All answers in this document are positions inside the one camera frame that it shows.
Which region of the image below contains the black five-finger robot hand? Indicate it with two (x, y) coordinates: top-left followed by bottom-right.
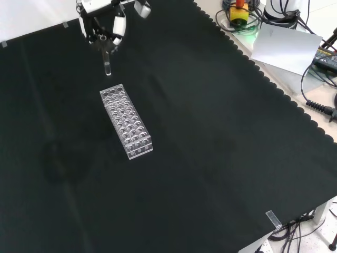
(76, 0), (152, 55)

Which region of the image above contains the clear glass test tube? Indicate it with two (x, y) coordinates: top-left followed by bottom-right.
(99, 35), (113, 77)

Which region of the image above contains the clear plastic test tube rack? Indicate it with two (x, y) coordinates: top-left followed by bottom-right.
(99, 83), (154, 161)

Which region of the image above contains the yellow stop button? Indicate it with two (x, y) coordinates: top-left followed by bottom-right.
(229, 0), (250, 26)

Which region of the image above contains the black bench cloth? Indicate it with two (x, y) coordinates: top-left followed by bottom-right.
(0, 0), (337, 253)

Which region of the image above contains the pale board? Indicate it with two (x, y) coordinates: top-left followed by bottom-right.
(250, 22), (323, 77)

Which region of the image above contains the black power supply box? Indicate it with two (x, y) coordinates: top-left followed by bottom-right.
(311, 45), (337, 72)

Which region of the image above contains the black tripod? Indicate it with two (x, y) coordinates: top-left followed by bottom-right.
(319, 25), (337, 53)

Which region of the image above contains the clear cloth clip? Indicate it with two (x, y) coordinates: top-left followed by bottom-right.
(265, 209), (283, 230)

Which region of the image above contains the white table leg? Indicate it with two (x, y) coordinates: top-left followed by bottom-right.
(312, 196), (337, 225)

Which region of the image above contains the black ribbed cable connector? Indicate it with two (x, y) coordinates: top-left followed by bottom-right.
(305, 100), (337, 122)

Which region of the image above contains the black floor cable bundle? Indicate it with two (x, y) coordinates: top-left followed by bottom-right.
(267, 215), (318, 253)

